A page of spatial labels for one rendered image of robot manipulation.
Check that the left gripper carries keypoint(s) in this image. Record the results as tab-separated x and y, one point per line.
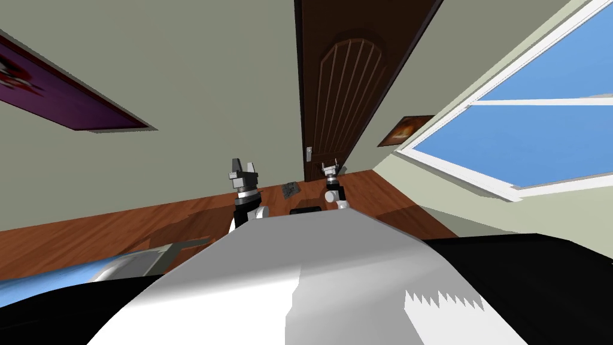
248	182

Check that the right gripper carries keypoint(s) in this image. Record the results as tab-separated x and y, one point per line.
331	174

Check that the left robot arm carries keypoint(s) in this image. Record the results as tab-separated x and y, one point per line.
246	211

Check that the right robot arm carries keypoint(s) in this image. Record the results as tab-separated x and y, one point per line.
527	282

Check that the small grey flat object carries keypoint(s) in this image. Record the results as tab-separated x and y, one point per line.
290	189

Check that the dark brown door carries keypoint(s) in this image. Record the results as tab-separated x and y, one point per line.
349	86

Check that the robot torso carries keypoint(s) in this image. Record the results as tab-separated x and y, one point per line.
306	268

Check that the white framed window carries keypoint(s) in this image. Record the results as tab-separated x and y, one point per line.
527	134

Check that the orange framed wall picture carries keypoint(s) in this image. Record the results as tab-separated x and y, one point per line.
404	130

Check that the purple wall picture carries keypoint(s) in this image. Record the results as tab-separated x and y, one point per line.
62	103

